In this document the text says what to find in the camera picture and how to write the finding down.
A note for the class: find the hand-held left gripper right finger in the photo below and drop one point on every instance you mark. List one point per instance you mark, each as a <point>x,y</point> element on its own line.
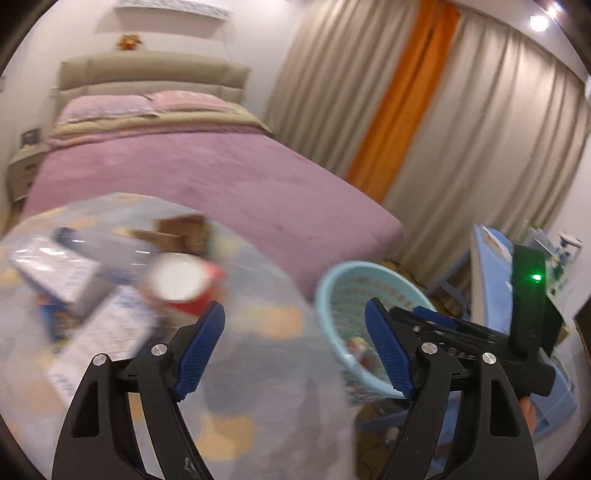
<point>388,350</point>

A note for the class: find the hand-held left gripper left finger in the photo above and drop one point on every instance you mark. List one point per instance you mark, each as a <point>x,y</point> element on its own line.
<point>203,347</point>

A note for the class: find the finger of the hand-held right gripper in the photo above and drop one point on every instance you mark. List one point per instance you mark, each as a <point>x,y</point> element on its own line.
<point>443,337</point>
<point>422,313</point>

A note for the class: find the orange snack packet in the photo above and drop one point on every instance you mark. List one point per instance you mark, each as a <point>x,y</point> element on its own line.
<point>356,347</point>

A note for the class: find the light blue plastic basket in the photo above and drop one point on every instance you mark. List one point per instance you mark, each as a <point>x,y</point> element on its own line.
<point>341,295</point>

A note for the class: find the red cup with white lid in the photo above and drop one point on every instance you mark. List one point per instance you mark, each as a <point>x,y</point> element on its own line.
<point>175,277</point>

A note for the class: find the white printed paper box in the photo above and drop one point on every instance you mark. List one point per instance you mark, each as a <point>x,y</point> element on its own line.
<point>106,327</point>

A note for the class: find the brown cardboard box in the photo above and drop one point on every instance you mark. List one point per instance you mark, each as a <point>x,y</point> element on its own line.
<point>182,228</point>

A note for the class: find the clear plastic bottle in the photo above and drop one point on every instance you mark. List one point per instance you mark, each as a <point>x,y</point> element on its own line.
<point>106,247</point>

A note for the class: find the blue printed box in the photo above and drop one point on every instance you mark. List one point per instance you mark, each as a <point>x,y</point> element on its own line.
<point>48,323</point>

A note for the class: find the clear plastic bag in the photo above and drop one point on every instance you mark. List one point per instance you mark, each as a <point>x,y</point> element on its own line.
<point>51,267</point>

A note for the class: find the blue plastic chair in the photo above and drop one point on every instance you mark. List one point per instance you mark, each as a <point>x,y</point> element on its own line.
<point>489,295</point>

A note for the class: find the scale-print tablecloth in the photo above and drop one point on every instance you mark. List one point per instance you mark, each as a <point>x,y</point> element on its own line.
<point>258,350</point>

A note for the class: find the white and blue vase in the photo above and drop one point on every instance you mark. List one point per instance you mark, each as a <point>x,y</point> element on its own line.
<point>569,251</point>

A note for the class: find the beige curtain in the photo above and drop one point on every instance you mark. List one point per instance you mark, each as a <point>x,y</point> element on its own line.
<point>498,138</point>
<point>341,78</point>

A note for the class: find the pink bed blanket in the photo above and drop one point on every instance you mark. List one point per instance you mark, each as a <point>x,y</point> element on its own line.
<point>231,184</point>

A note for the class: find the orange curtain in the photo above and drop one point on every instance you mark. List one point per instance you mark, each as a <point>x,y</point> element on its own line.
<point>406,101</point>

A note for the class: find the olive folded quilt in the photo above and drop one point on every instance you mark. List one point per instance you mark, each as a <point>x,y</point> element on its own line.
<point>184,121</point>

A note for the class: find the pink pillow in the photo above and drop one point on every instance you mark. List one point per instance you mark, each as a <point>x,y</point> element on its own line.
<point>184,99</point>

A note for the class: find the beige nightstand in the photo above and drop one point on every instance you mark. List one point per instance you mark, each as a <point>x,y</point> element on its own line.
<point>25,170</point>

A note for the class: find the lilac pillow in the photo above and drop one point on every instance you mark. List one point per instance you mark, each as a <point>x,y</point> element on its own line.
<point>101,108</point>

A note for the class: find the ceiling spotlight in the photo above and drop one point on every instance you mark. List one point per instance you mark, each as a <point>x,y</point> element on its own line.
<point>538,22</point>

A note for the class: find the beige bed headboard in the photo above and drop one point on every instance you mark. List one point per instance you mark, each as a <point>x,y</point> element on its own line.
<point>152,69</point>

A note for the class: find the orange plush toy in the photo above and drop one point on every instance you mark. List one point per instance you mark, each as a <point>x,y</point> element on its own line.
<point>129,42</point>

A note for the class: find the white wall shelf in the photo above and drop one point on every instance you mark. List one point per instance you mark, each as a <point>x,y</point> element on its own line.
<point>175,7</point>

